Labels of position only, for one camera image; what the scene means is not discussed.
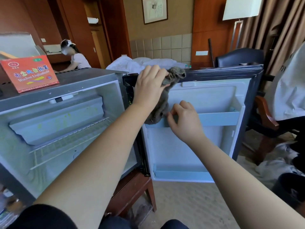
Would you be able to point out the person's right hand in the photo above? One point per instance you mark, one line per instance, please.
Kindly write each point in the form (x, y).
(187, 124)

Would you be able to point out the person's left hand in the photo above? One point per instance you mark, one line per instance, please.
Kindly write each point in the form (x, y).
(148, 88)

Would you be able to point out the dark grey cloth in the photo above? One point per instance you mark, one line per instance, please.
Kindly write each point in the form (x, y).
(159, 112)

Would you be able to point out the fridge door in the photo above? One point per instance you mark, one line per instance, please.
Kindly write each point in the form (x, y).
(214, 155)

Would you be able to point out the grey mini fridge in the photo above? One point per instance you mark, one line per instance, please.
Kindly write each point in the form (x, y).
(86, 78)

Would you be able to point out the person's left forearm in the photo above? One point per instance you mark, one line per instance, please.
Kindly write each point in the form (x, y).
(95, 174)

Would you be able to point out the person's right forearm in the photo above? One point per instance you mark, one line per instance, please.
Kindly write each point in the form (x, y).
(243, 188)

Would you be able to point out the person's dark trousers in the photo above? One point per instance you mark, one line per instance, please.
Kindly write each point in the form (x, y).
(174, 224)

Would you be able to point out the person's black shirt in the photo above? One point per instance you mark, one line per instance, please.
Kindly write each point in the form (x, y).
(43, 218)

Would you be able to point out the white bed pillow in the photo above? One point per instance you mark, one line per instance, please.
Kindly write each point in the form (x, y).
(159, 61)

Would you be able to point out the white bed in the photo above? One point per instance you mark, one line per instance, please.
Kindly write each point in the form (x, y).
(128, 64)

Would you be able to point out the beige padded headboard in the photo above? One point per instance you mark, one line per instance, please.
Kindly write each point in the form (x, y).
(162, 45)

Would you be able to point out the black seat wooden armchair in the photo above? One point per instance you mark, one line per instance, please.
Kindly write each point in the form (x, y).
(238, 57)

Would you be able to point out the dark red wooden stand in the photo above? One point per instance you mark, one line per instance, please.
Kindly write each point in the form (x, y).
(128, 190)

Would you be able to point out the white headset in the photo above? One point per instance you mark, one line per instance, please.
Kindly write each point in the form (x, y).
(64, 45)

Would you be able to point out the black plastic bucket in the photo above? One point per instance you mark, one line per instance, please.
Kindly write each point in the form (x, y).
(288, 188)

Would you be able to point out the orange cardboard chalk box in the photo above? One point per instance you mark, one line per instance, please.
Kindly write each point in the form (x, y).
(28, 74)

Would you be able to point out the white shade floor lamp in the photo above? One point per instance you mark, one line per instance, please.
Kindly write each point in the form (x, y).
(242, 7)

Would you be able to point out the beige curtains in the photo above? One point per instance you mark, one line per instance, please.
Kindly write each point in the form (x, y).
(281, 26)

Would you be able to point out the white wall plate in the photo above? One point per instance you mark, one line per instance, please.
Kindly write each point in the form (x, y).
(201, 53)

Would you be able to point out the framed wall picture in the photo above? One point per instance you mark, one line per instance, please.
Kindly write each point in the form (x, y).
(155, 9)

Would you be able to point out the white wall lamp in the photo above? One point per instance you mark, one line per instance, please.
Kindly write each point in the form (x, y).
(93, 20)

